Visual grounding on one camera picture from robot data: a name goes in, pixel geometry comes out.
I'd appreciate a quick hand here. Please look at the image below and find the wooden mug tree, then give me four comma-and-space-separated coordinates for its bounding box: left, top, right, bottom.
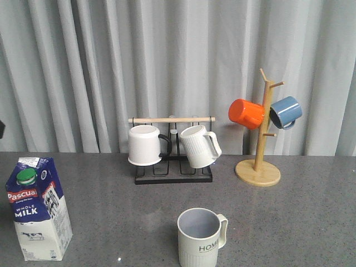
235, 68, 284, 187

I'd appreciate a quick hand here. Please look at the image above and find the black wire mug rack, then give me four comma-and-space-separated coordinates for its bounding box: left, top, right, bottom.
128, 116, 216, 185

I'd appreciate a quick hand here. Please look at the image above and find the cream HOME mug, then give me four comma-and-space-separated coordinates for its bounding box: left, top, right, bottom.
177, 207, 228, 266

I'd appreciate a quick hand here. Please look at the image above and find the white mug black handle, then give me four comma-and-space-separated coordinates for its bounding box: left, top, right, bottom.
128, 125, 172, 166

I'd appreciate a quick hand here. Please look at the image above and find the blue mug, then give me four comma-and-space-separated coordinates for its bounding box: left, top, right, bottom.
269, 96, 303, 130

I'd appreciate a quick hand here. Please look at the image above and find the blue white milk carton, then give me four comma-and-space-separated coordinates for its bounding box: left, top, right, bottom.
6, 157, 73, 261

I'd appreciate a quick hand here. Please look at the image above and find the orange mug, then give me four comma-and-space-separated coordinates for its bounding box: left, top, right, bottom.
228, 98, 265, 130

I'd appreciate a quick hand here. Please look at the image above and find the white ribbed mug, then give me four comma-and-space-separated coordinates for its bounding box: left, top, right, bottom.
180, 125, 222, 169

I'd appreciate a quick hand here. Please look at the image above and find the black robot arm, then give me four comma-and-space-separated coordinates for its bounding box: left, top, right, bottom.
0, 121, 6, 139

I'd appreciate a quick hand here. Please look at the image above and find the grey curtain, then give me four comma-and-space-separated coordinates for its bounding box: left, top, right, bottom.
1, 1, 355, 156

